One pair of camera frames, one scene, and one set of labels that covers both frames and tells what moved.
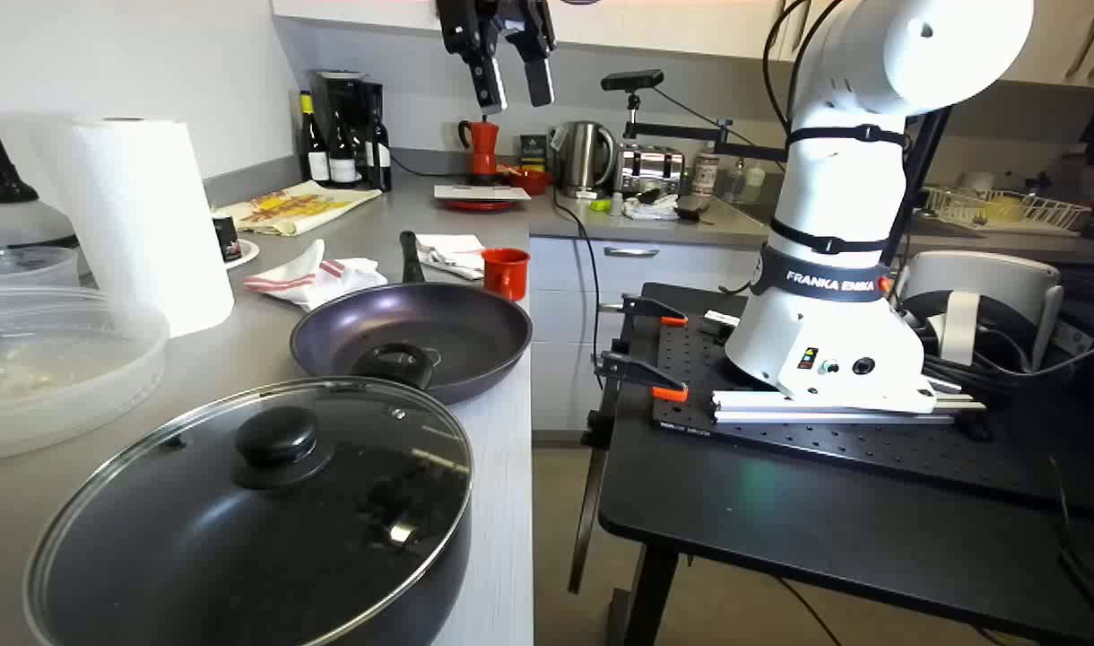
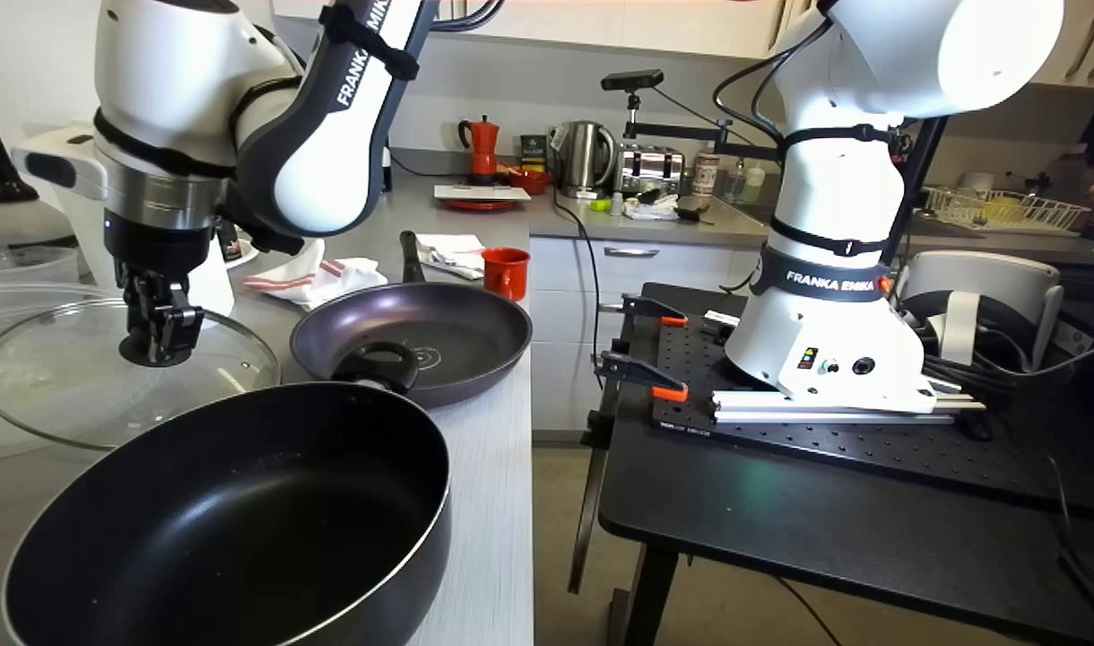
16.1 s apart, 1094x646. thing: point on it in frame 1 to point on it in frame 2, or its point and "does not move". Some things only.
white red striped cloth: [451, 255] does not move
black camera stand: [726, 142] does not move
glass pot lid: [266, 514] to [66, 373]
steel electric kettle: [584, 158] does not move
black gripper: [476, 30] to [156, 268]
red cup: [506, 269] does not move
